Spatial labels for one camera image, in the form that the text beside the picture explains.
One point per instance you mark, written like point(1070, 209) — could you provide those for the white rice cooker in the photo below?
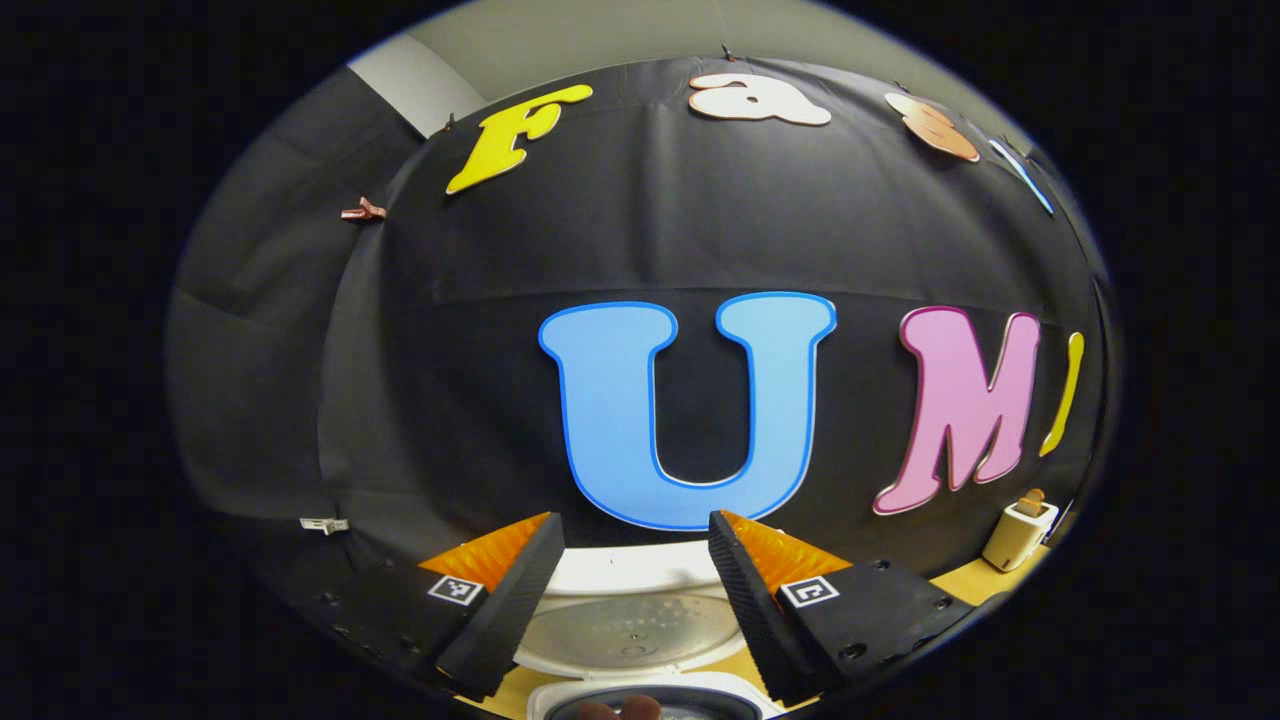
point(630, 625)

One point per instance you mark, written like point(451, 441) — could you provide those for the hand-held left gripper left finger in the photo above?
point(497, 625)

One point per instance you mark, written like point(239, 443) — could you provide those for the silver metal clip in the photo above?
point(325, 524)

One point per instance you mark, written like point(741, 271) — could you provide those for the copper clip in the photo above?
point(362, 211)

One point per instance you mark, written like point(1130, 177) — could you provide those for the white toaster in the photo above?
point(1015, 540)

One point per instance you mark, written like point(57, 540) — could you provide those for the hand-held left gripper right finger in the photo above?
point(765, 625)

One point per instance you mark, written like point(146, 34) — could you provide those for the brown bread slice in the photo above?
point(1032, 497)

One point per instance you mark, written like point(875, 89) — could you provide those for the black backdrop cloth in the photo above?
point(500, 250)

